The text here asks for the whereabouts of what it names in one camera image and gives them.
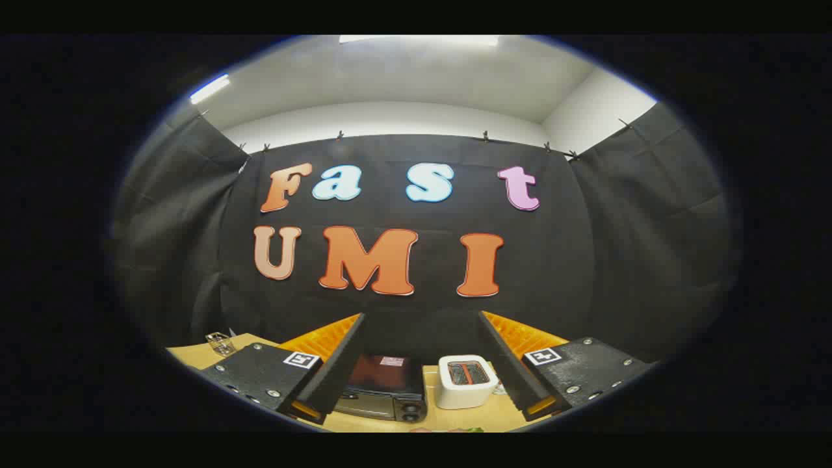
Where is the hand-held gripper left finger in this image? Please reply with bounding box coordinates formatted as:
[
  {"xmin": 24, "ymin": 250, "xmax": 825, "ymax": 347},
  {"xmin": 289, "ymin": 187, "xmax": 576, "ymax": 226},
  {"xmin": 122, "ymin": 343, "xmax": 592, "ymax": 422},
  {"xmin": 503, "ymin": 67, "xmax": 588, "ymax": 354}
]
[{"xmin": 200, "ymin": 313, "xmax": 367, "ymax": 426}]

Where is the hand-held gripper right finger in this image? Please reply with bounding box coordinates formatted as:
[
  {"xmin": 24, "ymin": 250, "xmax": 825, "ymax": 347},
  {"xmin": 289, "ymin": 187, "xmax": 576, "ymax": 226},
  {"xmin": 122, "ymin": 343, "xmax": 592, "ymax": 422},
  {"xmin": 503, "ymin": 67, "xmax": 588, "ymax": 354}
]
[{"xmin": 478, "ymin": 311, "xmax": 656, "ymax": 423}]

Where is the black toaster oven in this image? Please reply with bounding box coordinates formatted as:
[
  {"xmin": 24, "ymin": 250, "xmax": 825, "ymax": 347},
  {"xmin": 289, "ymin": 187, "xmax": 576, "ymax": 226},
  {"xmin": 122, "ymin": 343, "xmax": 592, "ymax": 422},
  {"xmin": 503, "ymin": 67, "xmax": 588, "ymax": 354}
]
[{"xmin": 335, "ymin": 354, "xmax": 428, "ymax": 423}]

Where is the white pop-up toaster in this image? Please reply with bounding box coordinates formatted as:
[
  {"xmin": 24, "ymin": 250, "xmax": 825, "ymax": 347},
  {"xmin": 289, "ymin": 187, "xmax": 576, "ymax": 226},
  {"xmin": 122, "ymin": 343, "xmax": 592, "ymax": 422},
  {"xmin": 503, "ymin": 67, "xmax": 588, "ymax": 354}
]
[{"xmin": 434, "ymin": 354, "xmax": 500, "ymax": 410}]

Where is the ceiling light panel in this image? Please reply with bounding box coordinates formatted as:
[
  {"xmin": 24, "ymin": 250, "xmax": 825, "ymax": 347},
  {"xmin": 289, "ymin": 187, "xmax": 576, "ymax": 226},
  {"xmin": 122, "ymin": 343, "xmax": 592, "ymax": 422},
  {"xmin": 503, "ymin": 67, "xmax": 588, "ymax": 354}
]
[
  {"xmin": 190, "ymin": 73, "xmax": 231, "ymax": 105},
  {"xmin": 339, "ymin": 34, "xmax": 500, "ymax": 46}
]

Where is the small wire mesh basket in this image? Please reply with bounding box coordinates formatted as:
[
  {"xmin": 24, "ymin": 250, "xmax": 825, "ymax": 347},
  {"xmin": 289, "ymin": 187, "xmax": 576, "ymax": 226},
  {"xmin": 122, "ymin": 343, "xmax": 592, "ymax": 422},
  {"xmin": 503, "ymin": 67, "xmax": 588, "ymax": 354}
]
[{"xmin": 205, "ymin": 331, "xmax": 238, "ymax": 357}]

